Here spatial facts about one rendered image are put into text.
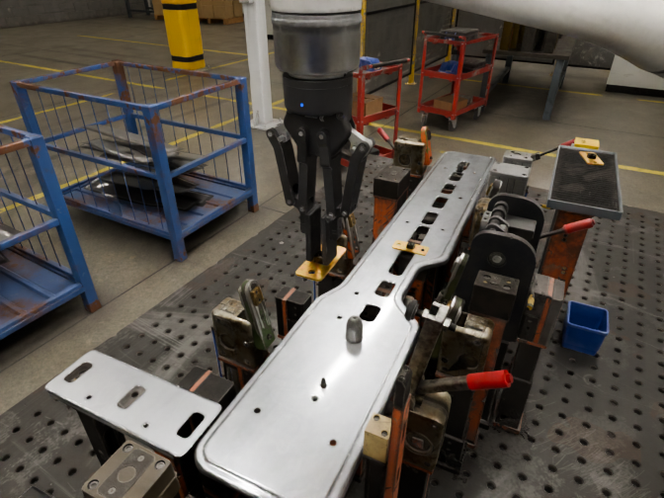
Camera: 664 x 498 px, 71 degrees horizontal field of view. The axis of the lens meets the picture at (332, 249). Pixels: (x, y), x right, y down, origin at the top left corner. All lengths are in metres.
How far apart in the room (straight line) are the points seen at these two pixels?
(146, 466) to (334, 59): 0.52
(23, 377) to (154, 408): 1.78
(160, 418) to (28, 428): 0.55
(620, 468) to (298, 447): 0.72
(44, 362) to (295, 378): 1.90
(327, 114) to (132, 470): 0.48
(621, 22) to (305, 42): 0.37
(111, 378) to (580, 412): 1.00
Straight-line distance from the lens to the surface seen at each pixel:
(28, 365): 2.61
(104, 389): 0.87
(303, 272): 0.60
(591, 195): 1.14
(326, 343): 0.86
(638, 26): 0.69
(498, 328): 0.88
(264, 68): 5.23
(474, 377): 0.65
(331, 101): 0.50
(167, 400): 0.81
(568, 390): 1.31
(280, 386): 0.79
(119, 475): 0.68
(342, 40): 0.49
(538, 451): 1.16
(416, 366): 0.65
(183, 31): 8.15
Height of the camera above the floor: 1.59
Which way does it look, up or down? 32 degrees down
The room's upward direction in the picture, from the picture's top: straight up
